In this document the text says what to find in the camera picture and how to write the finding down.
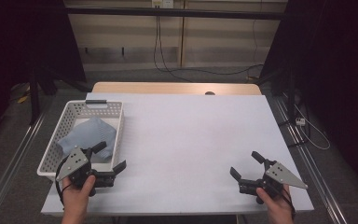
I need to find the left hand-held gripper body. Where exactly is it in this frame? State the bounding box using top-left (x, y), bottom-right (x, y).
top-left (55, 147), bottom-right (117, 198)

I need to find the thin black wall cable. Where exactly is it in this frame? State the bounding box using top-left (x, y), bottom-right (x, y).
top-left (247, 0), bottom-right (264, 80)

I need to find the person's left hand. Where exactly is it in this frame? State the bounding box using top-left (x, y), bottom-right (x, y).
top-left (61, 175), bottom-right (97, 216)

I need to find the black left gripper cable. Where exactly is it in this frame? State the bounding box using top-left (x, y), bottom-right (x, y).
top-left (54, 155), bottom-right (73, 206)

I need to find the black stand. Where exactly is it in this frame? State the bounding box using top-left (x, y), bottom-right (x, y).
top-left (27, 66), bottom-right (91, 126)
top-left (255, 68), bottom-right (297, 124)

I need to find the black horizontal bar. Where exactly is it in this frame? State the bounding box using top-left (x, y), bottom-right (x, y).
top-left (64, 7), bottom-right (288, 21)

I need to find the white perforated plastic basket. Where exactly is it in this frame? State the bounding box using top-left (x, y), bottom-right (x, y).
top-left (36, 99), bottom-right (126, 183)

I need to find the light blue tank top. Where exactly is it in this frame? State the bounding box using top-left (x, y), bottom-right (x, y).
top-left (56, 116), bottom-right (117, 162)

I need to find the white floor cable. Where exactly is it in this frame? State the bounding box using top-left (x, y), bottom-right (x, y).
top-left (293, 104), bottom-right (331, 151)

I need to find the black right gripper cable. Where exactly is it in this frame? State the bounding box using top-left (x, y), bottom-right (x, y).
top-left (279, 183), bottom-right (296, 217)

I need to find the black curtain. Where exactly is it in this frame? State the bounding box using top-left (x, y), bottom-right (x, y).
top-left (0, 0), bottom-right (87, 147)
top-left (260, 0), bottom-right (358, 200)

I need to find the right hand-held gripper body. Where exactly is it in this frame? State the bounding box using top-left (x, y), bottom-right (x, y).
top-left (238, 159), bottom-right (309, 205)

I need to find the metal floor rail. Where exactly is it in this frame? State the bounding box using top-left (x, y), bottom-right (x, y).
top-left (271, 96), bottom-right (350, 224)
top-left (0, 113), bottom-right (47, 224)

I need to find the person's right hand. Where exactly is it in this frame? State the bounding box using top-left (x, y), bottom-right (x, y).
top-left (255, 184), bottom-right (296, 218)

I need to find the white wall socket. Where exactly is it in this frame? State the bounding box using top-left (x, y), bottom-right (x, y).
top-left (151, 0), bottom-right (175, 9)

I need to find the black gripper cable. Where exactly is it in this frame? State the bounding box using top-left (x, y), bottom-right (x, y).
top-left (279, 183), bottom-right (296, 217)
top-left (54, 155), bottom-right (73, 206)

